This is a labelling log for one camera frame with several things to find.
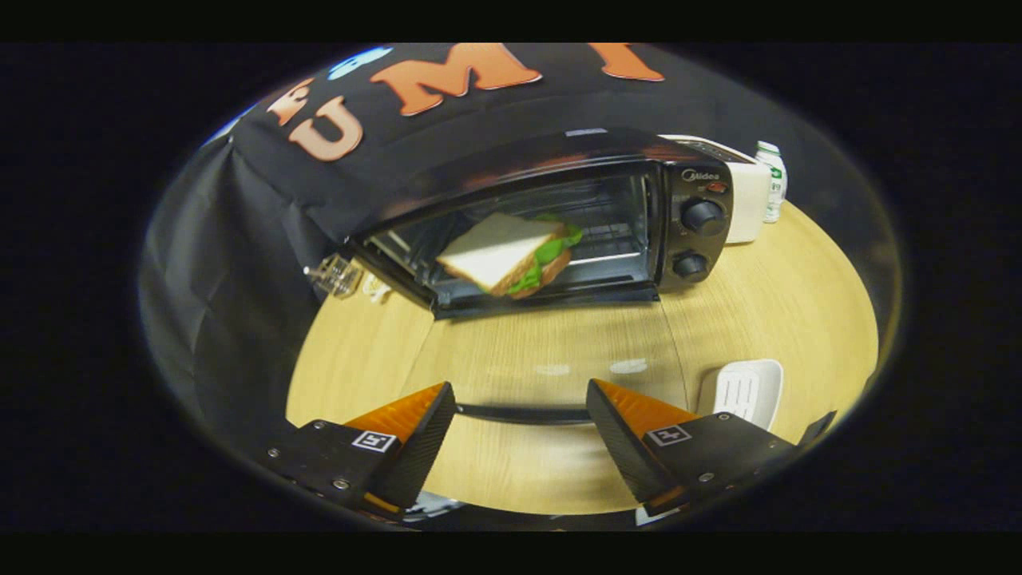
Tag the black toaster oven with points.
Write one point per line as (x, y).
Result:
(695, 239)

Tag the white bread toaster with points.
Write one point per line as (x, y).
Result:
(749, 208)

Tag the dark chair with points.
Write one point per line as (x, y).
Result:
(818, 430)

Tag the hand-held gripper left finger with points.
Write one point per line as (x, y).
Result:
(423, 447)

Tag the white ridged tray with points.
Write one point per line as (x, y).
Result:
(746, 391)

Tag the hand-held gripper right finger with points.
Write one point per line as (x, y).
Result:
(619, 447)

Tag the small white patterned dish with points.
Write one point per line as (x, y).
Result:
(377, 289)

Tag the white bottle green label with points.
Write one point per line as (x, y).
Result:
(773, 184)

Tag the sandwich with lettuce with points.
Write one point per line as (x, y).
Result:
(495, 251)

